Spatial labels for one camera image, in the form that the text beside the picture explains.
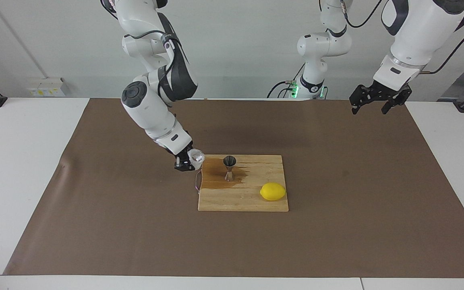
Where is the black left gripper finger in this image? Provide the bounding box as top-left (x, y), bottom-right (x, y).
top-left (382, 89), bottom-right (412, 115)
top-left (350, 85), bottom-right (377, 115)

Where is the white wall socket box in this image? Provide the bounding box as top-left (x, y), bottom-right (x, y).
top-left (28, 78), bottom-right (70, 97)

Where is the brown paper table mat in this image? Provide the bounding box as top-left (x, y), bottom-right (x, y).
top-left (3, 98), bottom-right (464, 278)

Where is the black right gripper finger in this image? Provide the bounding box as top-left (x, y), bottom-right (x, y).
top-left (174, 155), bottom-right (195, 172)

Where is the steel double jigger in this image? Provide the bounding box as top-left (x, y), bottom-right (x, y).
top-left (223, 155), bottom-right (237, 181)

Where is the yellow lemon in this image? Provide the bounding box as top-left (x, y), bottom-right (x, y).
top-left (260, 182), bottom-right (287, 201)

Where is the wooden cutting board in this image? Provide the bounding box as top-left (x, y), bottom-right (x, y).
top-left (195, 154), bottom-right (289, 212)

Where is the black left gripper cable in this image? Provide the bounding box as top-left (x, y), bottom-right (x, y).
top-left (342, 0), bottom-right (464, 75)

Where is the black base cable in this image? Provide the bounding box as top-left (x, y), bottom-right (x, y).
top-left (267, 81), bottom-right (297, 98)

